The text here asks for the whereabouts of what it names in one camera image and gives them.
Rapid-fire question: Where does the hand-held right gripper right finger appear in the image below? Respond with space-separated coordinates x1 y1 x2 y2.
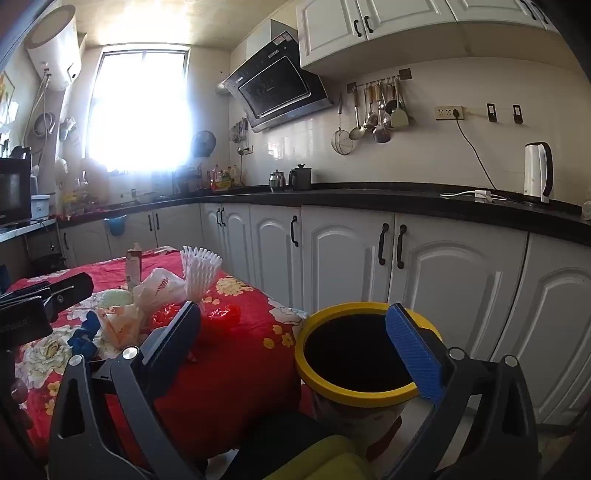
383 302 541 480

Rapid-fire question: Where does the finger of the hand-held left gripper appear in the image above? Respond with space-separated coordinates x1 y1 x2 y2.
39 272 95 323

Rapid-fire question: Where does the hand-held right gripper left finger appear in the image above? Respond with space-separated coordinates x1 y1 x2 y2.
48 300 204 480

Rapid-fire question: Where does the green scrubbing sponge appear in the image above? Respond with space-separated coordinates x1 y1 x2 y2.
95 288 134 308

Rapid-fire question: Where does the yellow rimmed trash bin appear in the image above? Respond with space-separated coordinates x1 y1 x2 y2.
294 302 446 462

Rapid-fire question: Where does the white printed plastic bag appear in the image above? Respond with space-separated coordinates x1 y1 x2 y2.
134 268 188 319

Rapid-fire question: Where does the red plastic wrapper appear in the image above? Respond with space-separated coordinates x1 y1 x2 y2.
152 302 242 333

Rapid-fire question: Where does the blue crumpled wrapper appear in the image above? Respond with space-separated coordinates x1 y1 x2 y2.
68 311 102 358

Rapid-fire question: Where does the white foam net sleeve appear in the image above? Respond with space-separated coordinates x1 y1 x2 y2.
181 246 222 303

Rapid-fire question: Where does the clear orange plastic bag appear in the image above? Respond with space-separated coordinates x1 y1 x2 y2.
97 305 148 349

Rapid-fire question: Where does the small carton box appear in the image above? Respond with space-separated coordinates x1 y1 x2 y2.
126 243 145 291

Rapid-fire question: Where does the red floral blanket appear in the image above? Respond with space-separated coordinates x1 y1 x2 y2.
4 249 308 467

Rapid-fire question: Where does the black microwave oven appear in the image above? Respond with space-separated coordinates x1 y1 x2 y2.
0 154 33 227

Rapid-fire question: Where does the yellow green cloth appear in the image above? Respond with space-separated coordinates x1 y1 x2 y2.
263 434 375 480

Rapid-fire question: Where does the group of condiment bottles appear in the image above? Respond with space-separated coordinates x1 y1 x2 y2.
205 164 241 190

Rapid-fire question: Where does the black countertop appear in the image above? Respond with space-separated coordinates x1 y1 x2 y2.
60 182 591 245

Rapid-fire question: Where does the black pot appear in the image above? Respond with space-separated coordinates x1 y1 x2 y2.
289 164 313 191

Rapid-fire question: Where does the kitchen window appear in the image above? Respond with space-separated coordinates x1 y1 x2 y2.
83 45 191 174

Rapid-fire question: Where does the white electric kettle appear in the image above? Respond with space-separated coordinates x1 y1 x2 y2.
523 141 554 204

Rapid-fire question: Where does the large steel ladle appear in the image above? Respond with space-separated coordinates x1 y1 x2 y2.
373 88 392 144

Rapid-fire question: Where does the steel mesh strainer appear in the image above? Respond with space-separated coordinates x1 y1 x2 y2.
331 95 354 155

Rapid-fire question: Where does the pale spatula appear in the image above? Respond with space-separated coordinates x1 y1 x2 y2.
392 85 410 129

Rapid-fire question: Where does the white water heater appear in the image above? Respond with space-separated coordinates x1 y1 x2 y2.
24 4 83 92

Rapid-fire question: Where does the black range hood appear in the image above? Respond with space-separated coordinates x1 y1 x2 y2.
222 30 334 133

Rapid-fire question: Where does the white charger with cable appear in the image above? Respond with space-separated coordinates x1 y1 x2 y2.
440 188 506 203

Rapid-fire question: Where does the black wall fan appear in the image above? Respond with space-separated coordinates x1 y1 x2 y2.
191 130 217 158

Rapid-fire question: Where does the black power cable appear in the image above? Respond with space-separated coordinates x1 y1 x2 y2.
455 111 499 192

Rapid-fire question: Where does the utensil rail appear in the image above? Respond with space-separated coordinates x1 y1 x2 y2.
346 68 413 93

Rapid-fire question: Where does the white wall cabinet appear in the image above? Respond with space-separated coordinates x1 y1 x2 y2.
295 0 568 81

